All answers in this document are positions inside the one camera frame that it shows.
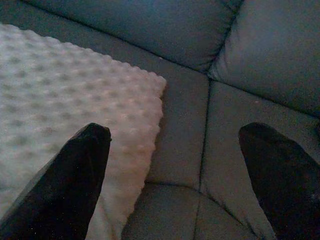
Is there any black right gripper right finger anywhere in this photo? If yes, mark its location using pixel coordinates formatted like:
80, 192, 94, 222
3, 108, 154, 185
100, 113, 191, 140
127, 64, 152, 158
238, 122, 320, 240

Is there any beige dotted pillow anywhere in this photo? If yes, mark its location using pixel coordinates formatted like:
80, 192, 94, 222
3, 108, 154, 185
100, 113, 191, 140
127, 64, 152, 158
0, 22, 168, 240

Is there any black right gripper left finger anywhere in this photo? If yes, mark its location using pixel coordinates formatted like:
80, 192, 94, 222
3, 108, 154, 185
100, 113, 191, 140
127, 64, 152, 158
0, 122, 112, 240

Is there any green leather sofa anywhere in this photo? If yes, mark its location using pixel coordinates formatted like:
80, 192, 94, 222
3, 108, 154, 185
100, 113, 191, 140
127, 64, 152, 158
0, 0, 320, 240

